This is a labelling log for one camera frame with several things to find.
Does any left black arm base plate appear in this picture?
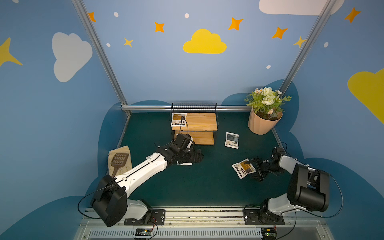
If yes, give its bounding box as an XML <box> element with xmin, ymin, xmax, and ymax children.
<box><xmin>124</xmin><ymin>209</ymin><xmax>166</xmax><ymax>226</ymax></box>

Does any right small circuit board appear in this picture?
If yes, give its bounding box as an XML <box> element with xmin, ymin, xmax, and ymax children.
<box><xmin>261</xmin><ymin>228</ymin><xmax>277</xmax><ymax>240</ymax></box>

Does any yellow coffee bag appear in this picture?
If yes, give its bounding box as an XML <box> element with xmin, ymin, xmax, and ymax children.
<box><xmin>232</xmin><ymin>159</ymin><xmax>256</xmax><ymax>179</ymax></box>
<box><xmin>171</xmin><ymin>113</ymin><xmax>187</xmax><ymax>127</ymax></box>

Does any grey coffee bag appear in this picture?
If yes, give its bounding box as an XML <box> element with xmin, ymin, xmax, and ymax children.
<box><xmin>225</xmin><ymin>132</ymin><xmax>240</xmax><ymax>149</ymax></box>
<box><xmin>177</xmin><ymin>162</ymin><xmax>193</xmax><ymax>166</ymax></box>

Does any brown slotted spatula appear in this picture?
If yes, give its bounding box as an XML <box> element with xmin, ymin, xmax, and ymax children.
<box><xmin>111</xmin><ymin>153</ymin><xmax>129</xmax><ymax>177</ymax></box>

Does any small circuit board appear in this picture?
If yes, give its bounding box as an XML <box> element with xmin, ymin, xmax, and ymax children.
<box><xmin>261</xmin><ymin>228</ymin><xmax>277</xmax><ymax>240</ymax></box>
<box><xmin>135</xmin><ymin>228</ymin><xmax>153</xmax><ymax>239</ymax></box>

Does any aluminium front rail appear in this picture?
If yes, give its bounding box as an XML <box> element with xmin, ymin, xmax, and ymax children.
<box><xmin>74</xmin><ymin>206</ymin><xmax>334</xmax><ymax>240</ymax></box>

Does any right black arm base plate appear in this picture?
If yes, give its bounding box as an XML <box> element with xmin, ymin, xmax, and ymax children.
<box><xmin>243</xmin><ymin>209</ymin><xmax>285</xmax><ymax>226</ymax></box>

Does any two-tier wooden wire shelf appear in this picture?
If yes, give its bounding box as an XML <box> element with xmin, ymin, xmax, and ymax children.
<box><xmin>170</xmin><ymin>102</ymin><xmax>218</xmax><ymax>146</ymax></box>

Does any left small circuit board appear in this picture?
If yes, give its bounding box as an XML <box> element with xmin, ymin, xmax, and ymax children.
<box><xmin>135</xmin><ymin>228</ymin><xmax>153</xmax><ymax>239</ymax></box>

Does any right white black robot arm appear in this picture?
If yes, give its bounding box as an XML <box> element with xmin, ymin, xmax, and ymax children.
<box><xmin>245</xmin><ymin>152</ymin><xmax>334</xmax><ymax>224</ymax></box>

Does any potted artificial flower plant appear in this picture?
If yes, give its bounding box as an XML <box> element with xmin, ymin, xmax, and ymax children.
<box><xmin>245</xmin><ymin>87</ymin><xmax>292</xmax><ymax>135</ymax></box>

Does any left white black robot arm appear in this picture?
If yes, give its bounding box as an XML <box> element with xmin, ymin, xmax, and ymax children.
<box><xmin>90</xmin><ymin>134</ymin><xmax>204</xmax><ymax>227</ymax></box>

